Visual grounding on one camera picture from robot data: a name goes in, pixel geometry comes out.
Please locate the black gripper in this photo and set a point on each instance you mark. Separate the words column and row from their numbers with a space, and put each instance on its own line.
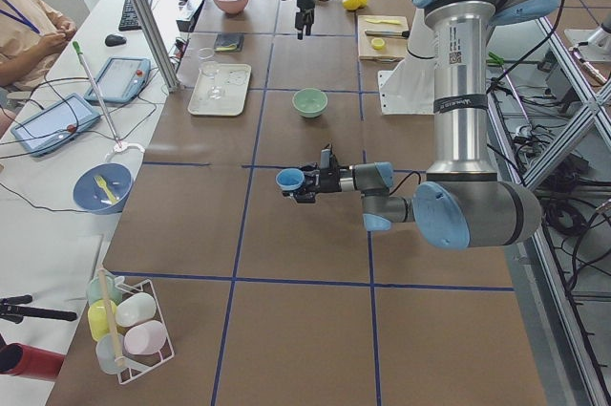
column 332, row 182
column 304, row 0

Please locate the light blue plastic cup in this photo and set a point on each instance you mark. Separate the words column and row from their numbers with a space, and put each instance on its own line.
column 290, row 180

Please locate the green ceramic bowl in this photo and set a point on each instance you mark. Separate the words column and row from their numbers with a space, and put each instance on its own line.
column 310, row 102

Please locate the blue bowl with fork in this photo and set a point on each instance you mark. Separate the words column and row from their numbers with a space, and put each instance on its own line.
column 88, row 196

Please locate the whole yellow lemon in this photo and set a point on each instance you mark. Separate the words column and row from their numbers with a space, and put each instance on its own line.
column 354, row 5

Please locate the wooden cutting board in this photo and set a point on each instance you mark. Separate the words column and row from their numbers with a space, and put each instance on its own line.
column 382, row 37

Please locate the yellow plastic knife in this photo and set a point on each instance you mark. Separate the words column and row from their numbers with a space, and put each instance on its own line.
column 394, row 22

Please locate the small clear glass dish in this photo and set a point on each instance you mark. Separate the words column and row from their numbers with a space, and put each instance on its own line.
column 204, row 54

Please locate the clear wine glass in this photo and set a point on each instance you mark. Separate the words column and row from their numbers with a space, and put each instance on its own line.
column 209, row 69

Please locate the beige bear tray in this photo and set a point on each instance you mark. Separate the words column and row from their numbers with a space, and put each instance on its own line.
column 234, row 78

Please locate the blue tablet far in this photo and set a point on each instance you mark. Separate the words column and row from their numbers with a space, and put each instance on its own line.
column 123, row 78

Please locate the blue tablet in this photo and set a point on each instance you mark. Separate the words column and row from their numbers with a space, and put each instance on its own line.
column 51, row 128
column 123, row 78

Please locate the black computer mouse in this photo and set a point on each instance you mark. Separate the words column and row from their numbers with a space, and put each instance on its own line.
column 114, row 40

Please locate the yellow plastic fork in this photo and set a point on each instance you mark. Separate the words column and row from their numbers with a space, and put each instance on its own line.
column 103, row 185

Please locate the white cup in rack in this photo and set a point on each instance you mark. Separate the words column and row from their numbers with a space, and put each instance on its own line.
column 136, row 309

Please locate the pink cup in rack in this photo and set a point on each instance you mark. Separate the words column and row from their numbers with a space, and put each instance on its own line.
column 145, row 338

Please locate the green cup in rack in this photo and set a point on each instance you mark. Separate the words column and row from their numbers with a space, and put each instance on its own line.
column 94, row 292

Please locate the green tipped metal rod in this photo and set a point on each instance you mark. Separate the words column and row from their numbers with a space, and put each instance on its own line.
column 120, row 145

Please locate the yellow cup in rack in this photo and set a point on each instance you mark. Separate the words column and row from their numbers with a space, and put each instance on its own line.
column 97, row 320

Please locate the blue tablet near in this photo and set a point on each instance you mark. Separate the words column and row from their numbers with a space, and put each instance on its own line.
column 51, row 128

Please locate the clear cup in rack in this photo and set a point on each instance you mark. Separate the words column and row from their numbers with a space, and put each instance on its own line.
column 106, row 356

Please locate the person in beige shirt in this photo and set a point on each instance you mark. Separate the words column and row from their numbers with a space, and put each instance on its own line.
column 33, row 36

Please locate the red cylinder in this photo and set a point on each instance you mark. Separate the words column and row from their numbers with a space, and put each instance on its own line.
column 30, row 362

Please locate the metal handled knife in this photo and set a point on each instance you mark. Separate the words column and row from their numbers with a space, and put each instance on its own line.
column 388, row 34

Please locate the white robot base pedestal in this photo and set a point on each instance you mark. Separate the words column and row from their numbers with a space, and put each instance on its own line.
column 408, row 88

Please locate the aluminium frame post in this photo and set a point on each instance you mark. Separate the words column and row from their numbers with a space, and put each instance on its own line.
column 156, row 45

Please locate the white wire cup rack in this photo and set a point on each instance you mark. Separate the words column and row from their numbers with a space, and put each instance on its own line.
column 140, row 365

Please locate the wooden rack handle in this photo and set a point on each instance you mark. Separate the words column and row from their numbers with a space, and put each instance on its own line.
column 116, row 344

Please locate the black tripod handle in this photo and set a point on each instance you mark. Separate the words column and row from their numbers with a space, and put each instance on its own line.
column 16, row 308

